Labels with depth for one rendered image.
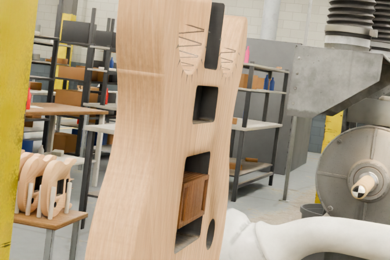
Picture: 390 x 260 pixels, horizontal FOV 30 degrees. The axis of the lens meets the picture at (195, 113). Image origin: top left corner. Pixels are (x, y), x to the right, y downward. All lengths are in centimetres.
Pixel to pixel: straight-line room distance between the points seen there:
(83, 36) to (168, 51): 980
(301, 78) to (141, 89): 84
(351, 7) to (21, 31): 81
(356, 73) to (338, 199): 41
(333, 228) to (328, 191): 63
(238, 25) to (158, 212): 32
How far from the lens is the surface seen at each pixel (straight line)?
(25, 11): 188
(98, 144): 859
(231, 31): 91
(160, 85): 63
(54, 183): 456
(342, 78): 145
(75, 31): 1048
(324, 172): 175
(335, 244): 113
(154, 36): 62
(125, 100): 65
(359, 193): 150
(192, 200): 78
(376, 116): 178
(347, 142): 174
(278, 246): 114
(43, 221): 447
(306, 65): 146
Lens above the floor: 144
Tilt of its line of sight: 3 degrees down
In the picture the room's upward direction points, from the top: 7 degrees clockwise
